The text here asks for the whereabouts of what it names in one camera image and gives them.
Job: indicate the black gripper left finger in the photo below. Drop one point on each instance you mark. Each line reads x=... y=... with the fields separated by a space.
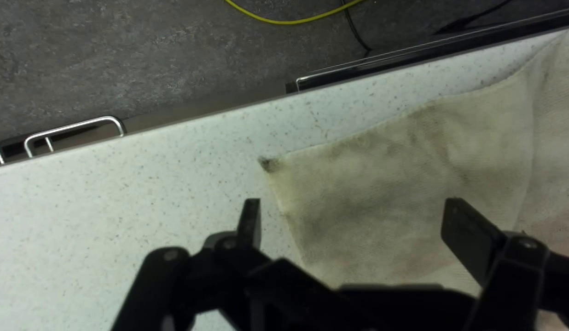
x=167 y=282

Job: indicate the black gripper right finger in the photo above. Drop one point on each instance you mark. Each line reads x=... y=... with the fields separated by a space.
x=511 y=269

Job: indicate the stained cream cloth towel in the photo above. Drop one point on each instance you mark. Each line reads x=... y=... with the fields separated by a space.
x=406 y=185

